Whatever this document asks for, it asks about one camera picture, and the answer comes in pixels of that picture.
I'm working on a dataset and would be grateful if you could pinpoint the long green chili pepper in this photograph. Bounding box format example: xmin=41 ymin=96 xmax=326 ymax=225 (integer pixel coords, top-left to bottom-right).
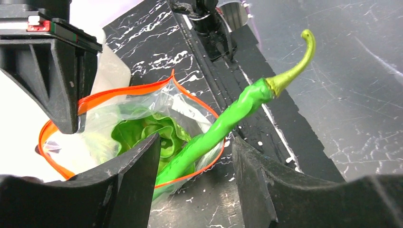
xmin=153 ymin=29 xmax=317 ymax=200

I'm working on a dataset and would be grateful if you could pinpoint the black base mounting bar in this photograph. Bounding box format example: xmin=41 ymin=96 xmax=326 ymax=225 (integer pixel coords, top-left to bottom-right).
xmin=176 ymin=0 xmax=345 ymax=183

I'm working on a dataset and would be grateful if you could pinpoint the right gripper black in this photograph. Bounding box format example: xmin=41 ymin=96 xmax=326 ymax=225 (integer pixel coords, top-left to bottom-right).
xmin=0 ymin=0 xmax=102 ymax=134

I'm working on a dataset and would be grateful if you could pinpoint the clear zip top bag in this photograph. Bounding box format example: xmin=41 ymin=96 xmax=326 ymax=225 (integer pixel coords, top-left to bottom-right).
xmin=37 ymin=75 xmax=218 ymax=180

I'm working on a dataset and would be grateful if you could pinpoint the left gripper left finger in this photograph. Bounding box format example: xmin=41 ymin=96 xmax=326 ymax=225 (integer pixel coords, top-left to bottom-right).
xmin=0 ymin=134 xmax=161 ymax=228

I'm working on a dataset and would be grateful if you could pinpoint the green napa cabbage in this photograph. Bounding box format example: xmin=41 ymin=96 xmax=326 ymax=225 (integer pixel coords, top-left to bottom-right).
xmin=85 ymin=105 xmax=196 ymax=177

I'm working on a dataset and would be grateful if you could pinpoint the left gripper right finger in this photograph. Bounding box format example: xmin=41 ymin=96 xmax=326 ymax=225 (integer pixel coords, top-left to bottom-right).
xmin=232 ymin=137 xmax=403 ymax=228

